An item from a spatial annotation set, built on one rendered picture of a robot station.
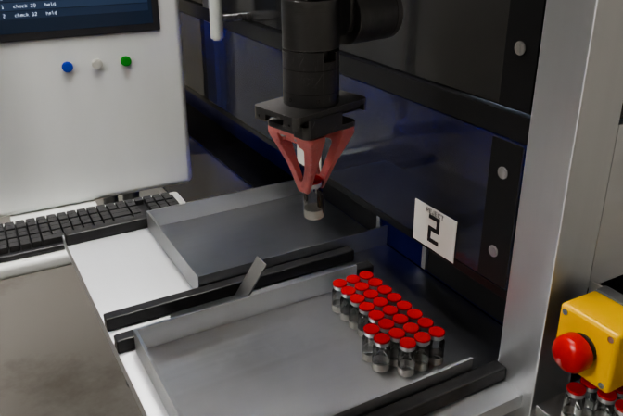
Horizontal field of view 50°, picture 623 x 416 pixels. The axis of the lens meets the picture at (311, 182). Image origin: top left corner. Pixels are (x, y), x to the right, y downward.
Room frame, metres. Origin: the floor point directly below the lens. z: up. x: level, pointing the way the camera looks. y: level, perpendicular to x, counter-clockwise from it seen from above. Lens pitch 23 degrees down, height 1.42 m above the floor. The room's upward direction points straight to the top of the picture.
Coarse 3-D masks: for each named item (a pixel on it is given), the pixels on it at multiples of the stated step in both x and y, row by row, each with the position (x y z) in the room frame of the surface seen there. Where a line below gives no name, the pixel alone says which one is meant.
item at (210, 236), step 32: (256, 192) 1.17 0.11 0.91; (288, 192) 1.20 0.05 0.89; (160, 224) 1.07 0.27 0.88; (192, 224) 1.08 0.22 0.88; (224, 224) 1.08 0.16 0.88; (256, 224) 1.08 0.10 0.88; (288, 224) 1.08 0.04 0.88; (320, 224) 1.08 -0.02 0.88; (352, 224) 1.08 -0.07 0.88; (192, 256) 0.96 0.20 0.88; (224, 256) 0.96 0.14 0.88; (256, 256) 0.96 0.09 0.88; (288, 256) 0.91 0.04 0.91
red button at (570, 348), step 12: (564, 336) 0.56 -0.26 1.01; (576, 336) 0.56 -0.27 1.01; (552, 348) 0.57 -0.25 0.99; (564, 348) 0.55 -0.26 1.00; (576, 348) 0.54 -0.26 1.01; (588, 348) 0.54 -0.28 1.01; (564, 360) 0.55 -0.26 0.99; (576, 360) 0.54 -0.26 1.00; (588, 360) 0.54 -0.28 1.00; (576, 372) 0.54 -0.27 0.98
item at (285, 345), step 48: (288, 288) 0.82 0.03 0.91; (144, 336) 0.71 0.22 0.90; (192, 336) 0.74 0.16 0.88; (240, 336) 0.74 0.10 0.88; (288, 336) 0.74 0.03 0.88; (336, 336) 0.74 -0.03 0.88; (192, 384) 0.64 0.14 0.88; (240, 384) 0.64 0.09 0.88; (288, 384) 0.64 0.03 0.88; (336, 384) 0.64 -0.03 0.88; (384, 384) 0.64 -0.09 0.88; (432, 384) 0.62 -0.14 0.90
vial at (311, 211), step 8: (320, 184) 0.65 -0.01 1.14; (312, 192) 0.65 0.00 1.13; (320, 192) 0.65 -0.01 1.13; (304, 200) 0.65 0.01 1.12; (312, 200) 0.65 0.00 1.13; (320, 200) 0.65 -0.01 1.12; (304, 208) 0.65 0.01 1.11; (312, 208) 0.65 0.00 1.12; (320, 208) 0.65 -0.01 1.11; (304, 216) 0.65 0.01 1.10; (312, 216) 0.65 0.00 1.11; (320, 216) 0.65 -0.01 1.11
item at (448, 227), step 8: (416, 200) 0.82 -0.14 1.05; (416, 208) 0.82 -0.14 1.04; (424, 208) 0.80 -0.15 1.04; (432, 208) 0.79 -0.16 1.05; (416, 216) 0.82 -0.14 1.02; (424, 216) 0.80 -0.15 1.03; (440, 216) 0.77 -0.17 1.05; (416, 224) 0.81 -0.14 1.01; (424, 224) 0.80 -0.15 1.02; (432, 224) 0.79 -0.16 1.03; (440, 224) 0.77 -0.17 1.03; (448, 224) 0.76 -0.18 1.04; (456, 224) 0.75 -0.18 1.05; (416, 232) 0.81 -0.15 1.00; (424, 232) 0.80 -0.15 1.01; (432, 232) 0.79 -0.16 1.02; (440, 232) 0.77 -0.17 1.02; (448, 232) 0.76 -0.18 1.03; (456, 232) 0.75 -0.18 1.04; (424, 240) 0.80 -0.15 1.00; (440, 240) 0.77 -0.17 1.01; (448, 240) 0.76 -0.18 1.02; (432, 248) 0.78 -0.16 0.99; (440, 248) 0.77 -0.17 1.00; (448, 248) 0.76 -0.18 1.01; (448, 256) 0.76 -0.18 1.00
